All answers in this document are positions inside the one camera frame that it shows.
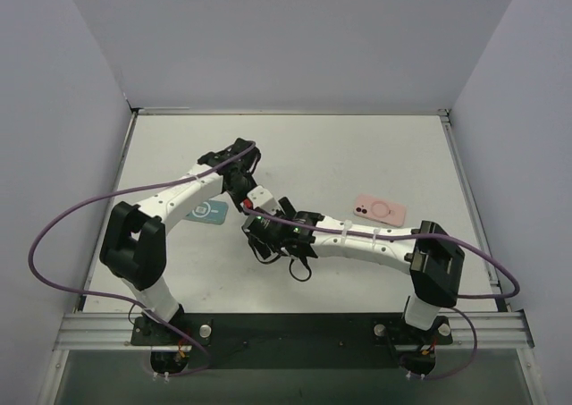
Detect pink phone case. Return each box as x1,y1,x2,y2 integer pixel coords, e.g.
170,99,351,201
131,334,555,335
353,194,407,227

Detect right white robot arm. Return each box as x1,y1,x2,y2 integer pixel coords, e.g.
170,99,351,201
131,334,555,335
243,208,465,332

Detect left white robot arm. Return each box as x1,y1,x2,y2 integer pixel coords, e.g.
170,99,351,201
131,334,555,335
99,138,261,344

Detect dark teal phone case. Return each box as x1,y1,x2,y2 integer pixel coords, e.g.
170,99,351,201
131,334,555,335
185,199,229,225

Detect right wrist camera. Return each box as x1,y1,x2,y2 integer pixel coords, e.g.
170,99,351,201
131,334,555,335
247,185,281,215

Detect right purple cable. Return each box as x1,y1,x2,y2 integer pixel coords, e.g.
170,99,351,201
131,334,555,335
243,203,520,382

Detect purple cable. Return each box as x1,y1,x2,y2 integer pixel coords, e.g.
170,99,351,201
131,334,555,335
28,140,258,377
243,203,520,382

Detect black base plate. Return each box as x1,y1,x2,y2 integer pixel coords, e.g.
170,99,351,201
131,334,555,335
151,339,436,372

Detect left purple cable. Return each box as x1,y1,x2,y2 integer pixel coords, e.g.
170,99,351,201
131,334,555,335
28,140,258,377

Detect aluminium front rail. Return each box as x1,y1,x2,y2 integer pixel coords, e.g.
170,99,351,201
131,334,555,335
55,312,534,350

